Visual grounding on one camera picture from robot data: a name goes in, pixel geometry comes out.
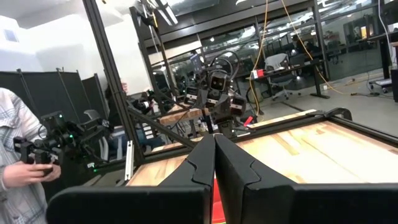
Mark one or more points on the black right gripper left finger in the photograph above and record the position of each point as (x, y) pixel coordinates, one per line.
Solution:
(174, 202)

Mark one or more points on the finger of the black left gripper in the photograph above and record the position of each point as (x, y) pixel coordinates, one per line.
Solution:
(238, 105)
(191, 96)

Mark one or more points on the red and white box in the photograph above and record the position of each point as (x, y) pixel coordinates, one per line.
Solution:
(257, 74)

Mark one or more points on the black office desk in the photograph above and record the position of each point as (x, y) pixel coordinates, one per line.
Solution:
(316, 81)

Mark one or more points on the small red object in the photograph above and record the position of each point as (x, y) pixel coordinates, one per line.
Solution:
(248, 121)

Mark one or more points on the person's hand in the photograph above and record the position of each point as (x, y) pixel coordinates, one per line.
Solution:
(25, 174)

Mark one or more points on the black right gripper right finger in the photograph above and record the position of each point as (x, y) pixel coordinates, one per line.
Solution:
(264, 202)

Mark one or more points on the red plastic cup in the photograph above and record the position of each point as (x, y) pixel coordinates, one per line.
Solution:
(218, 208)

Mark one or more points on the person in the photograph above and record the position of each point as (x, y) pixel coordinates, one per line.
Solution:
(15, 124)
(113, 109)

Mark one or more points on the grey office chair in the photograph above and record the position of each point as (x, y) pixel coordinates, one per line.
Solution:
(276, 62)

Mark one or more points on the black aluminium rig frame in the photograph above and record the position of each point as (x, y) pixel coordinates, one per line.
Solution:
(109, 62)

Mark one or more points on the white metal bracket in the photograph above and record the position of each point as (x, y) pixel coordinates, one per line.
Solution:
(129, 161)

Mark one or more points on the wooden background table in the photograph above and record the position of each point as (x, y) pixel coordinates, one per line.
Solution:
(177, 116)

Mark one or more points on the black room divider panel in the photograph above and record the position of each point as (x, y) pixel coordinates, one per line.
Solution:
(46, 93)

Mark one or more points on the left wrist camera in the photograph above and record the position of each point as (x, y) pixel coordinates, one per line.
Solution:
(219, 82)

